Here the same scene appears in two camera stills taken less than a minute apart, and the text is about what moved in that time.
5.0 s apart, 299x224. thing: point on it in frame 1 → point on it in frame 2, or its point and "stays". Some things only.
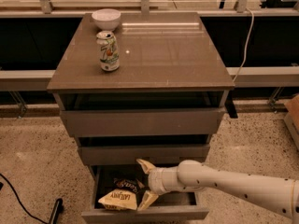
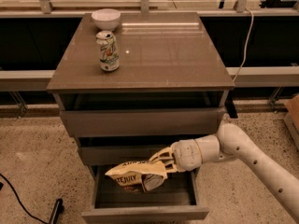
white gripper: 154,180 → 184,155
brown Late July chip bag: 120,200 → 139,175
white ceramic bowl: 106,19 stays
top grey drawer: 141,115 stays
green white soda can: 108,50 stays
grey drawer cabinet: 163,105 stays
